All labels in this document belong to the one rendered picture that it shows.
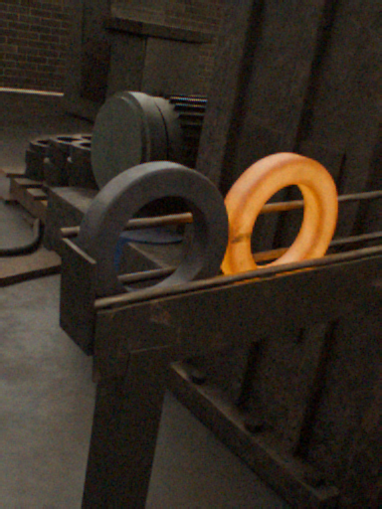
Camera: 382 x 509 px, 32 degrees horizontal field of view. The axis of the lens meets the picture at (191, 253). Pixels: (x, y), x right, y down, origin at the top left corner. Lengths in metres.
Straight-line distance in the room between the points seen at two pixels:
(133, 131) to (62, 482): 1.12
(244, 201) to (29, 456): 0.90
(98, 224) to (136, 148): 1.43
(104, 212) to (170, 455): 0.96
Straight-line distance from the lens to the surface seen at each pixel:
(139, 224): 0.79
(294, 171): 0.83
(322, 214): 0.89
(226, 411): 1.62
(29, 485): 1.44
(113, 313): 0.70
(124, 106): 2.18
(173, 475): 1.51
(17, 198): 3.19
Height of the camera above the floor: 0.91
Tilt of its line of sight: 19 degrees down
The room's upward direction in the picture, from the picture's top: 10 degrees clockwise
